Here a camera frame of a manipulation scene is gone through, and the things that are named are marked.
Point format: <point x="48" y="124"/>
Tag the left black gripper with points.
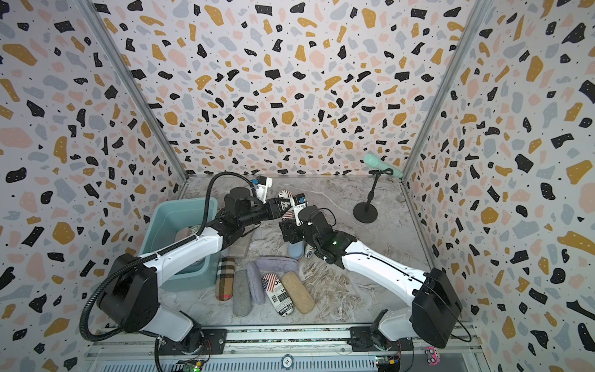
<point x="277" y="208"/>

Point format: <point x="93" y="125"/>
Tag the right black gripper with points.
<point x="293" y="228"/>

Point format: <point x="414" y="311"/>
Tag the newspaper flag case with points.
<point x="287" y="204"/>
<point x="277" y="295"/>
<point x="309" y="251"/>

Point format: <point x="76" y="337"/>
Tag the grey-beige glasses case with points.
<point x="240" y="249"/>

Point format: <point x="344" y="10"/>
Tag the teal plastic storage box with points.
<point x="167" y="221"/>

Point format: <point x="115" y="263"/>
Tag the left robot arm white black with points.
<point x="129" y="295"/>

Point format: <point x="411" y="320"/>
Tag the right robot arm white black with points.
<point x="433" y="307"/>

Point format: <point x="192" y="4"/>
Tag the plaid tartan glasses case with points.
<point x="225" y="279"/>

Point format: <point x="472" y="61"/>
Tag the light blue felt case right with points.
<point x="296" y="250"/>

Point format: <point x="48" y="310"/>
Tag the purple felt case horizontal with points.
<point x="277" y="264"/>

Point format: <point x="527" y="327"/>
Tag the newspaper flag case front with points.
<point x="277" y="295"/>

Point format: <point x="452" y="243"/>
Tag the tan felt case front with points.
<point x="300" y="296"/>

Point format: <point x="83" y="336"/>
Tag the purple felt case diagonal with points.
<point x="255" y="283"/>

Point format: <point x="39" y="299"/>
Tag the grey felt case front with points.
<point x="242" y="299"/>

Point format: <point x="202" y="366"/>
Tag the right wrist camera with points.
<point x="299" y="202"/>

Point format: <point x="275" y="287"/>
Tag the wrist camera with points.
<point x="299" y="202"/>
<point x="262" y="185"/>

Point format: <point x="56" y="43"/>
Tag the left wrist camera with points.
<point x="262" y="185"/>

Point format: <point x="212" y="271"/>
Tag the pink toy car on rail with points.
<point x="432" y="356"/>

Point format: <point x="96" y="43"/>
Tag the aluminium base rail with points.
<point x="339" y="347"/>

